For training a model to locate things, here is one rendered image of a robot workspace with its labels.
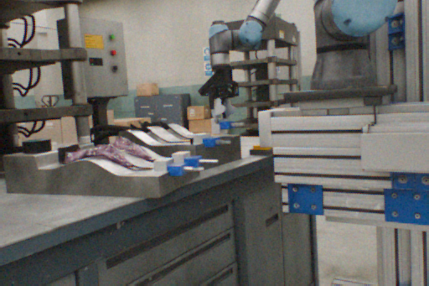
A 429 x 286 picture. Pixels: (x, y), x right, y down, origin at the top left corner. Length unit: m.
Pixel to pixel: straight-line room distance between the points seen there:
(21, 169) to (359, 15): 0.96
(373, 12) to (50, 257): 0.82
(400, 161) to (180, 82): 8.17
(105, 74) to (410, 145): 1.62
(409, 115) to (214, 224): 0.72
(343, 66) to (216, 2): 7.71
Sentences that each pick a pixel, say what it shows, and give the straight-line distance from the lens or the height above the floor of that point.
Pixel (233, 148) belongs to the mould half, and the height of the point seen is 0.85.
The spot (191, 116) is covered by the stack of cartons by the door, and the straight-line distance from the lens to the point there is 8.28.
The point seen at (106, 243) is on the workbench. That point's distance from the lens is 1.02.
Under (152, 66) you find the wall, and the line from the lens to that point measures 9.26.
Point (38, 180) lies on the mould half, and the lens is 1.20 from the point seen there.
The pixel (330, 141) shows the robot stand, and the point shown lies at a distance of 0.95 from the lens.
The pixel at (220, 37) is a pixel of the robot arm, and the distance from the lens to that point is 1.47.
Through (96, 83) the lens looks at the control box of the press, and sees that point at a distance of 2.07.
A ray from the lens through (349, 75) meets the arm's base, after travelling 0.93.
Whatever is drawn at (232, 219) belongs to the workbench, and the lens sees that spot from 1.43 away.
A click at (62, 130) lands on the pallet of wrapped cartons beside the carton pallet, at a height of 0.72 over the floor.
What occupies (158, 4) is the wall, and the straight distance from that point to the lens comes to 9.30.
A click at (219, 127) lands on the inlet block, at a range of 1.44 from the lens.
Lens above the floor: 1.04
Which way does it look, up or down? 5 degrees down
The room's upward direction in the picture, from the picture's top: 4 degrees counter-clockwise
